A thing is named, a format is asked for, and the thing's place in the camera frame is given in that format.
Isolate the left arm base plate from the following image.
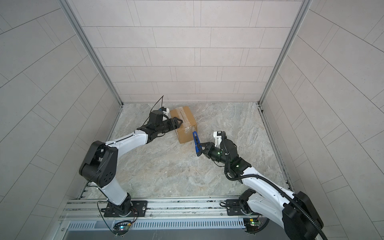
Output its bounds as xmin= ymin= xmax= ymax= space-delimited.
xmin=101 ymin=201 xmax=148 ymax=218

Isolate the left aluminium corner post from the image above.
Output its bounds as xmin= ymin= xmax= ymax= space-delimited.
xmin=58 ymin=0 xmax=124 ymax=107

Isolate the left green circuit board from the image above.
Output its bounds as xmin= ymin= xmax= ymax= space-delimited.
xmin=113 ymin=221 xmax=133 ymax=236

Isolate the right aluminium corner post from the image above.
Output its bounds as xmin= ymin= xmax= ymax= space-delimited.
xmin=259 ymin=0 xmax=312 ymax=106

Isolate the green circuit board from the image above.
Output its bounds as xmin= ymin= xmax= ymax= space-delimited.
xmin=243 ymin=218 xmax=262 ymax=234
xmin=113 ymin=221 xmax=133 ymax=236

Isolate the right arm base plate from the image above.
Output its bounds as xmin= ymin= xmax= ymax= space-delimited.
xmin=220 ymin=199 xmax=261 ymax=217

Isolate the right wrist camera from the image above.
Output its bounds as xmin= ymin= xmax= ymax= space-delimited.
xmin=213 ymin=131 xmax=227 ymax=148

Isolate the blue utility knife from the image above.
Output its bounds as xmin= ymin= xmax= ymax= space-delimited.
xmin=193 ymin=131 xmax=203 ymax=157

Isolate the brown taped cardboard box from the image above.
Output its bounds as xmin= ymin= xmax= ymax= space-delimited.
xmin=170 ymin=106 xmax=198 ymax=144

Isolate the aluminium front rail frame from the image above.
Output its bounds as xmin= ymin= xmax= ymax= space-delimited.
xmin=50 ymin=195 xmax=316 ymax=240

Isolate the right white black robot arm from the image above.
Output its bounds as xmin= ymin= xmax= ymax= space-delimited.
xmin=195 ymin=139 xmax=327 ymax=240

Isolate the left camera black cable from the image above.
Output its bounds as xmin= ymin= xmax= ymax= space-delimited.
xmin=140 ymin=95 xmax=165 ymax=130

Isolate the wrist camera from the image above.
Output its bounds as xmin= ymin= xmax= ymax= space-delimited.
xmin=213 ymin=131 xmax=227 ymax=148
xmin=160 ymin=107 xmax=170 ymax=116

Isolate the right green circuit board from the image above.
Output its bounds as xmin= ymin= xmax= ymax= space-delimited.
xmin=243 ymin=218 xmax=262 ymax=234

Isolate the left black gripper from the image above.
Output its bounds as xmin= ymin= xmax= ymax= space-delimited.
xmin=155 ymin=117 xmax=184 ymax=135

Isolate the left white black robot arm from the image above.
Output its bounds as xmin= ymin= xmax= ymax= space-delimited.
xmin=79 ymin=108 xmax=183 ymax=208

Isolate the aluminium corner post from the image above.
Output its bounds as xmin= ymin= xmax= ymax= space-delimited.
xmin=259 ymin=0 xmax=312 ymax=106
xmin=58 ymin=0 xmax=124 ymax=107

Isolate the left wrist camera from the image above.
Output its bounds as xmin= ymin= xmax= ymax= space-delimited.
xmin=160 ymin=107 xmax=170 ymax=116

